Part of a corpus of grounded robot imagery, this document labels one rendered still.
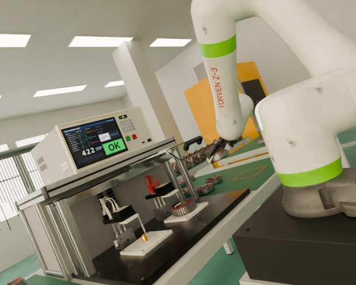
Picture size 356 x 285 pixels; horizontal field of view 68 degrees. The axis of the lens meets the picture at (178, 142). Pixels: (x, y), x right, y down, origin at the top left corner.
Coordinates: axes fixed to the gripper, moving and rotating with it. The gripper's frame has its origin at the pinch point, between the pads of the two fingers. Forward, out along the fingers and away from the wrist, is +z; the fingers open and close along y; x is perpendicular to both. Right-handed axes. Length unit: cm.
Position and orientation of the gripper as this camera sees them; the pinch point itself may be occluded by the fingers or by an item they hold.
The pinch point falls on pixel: (217, 155)
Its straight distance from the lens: 137.7
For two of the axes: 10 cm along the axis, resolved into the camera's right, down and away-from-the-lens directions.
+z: -1.5, 6.2, 7.7
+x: -5.5, -7.0, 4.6
